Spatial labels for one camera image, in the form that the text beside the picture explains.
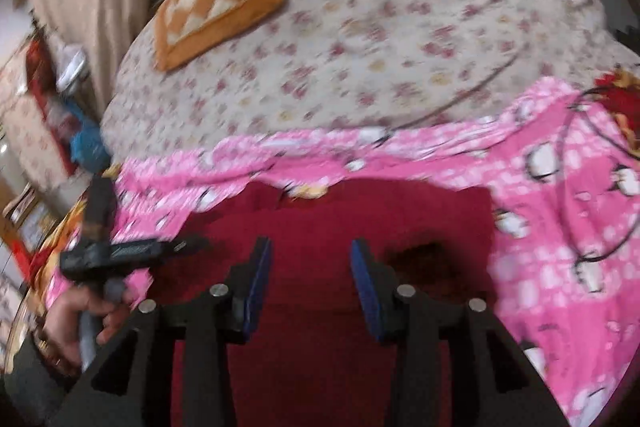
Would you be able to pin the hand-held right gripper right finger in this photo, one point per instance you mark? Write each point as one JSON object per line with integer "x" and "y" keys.
{"x": 364, "y": 279}

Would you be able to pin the red cloth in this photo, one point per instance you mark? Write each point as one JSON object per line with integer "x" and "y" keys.
{"x": 45, "y": 92}

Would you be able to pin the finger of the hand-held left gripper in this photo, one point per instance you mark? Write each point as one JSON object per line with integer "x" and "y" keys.
{"x": 185, "y": 245}

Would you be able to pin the blue cloth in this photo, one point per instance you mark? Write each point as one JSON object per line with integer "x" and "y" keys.
{"x": 87, "y": 142}

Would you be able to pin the person's left hand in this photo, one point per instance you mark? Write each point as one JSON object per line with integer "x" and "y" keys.
{"x": 75, "y": 322}

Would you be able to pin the floral bed quilt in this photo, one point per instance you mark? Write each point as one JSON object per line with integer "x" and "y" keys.
{"x": 350, "y": 37}

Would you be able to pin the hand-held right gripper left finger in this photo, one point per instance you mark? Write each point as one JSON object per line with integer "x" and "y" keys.
{"x": 258, "y": 274}

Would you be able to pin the pink printed blanket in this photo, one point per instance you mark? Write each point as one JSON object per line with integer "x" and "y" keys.
{"x": 550, "y": 227}

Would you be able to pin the dark red garment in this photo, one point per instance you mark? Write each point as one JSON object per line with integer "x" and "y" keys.
{"x": 325, "y": 307}

